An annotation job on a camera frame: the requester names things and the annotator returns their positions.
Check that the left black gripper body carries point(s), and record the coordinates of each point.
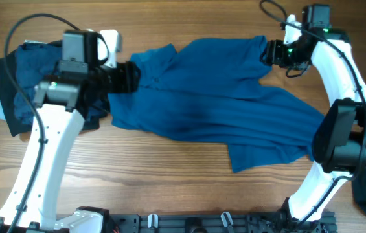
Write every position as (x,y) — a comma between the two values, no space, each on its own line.
(120,79)

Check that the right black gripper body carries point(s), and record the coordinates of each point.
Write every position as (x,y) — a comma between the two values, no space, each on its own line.
(283,54)

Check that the blue polo shirt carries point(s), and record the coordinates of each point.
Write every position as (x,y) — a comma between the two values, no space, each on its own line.
(210,92)

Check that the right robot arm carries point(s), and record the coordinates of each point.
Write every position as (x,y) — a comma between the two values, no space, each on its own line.
(339,144)

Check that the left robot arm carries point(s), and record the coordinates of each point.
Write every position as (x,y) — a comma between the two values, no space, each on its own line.
(88,69)

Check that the folded navy blue garment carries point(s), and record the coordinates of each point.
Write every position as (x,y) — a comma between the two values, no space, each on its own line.
(33,62)

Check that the folded black garment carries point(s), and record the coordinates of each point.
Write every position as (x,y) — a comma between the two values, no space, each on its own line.
(8,92)

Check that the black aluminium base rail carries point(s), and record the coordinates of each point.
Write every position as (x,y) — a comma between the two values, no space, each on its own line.
(258,222)

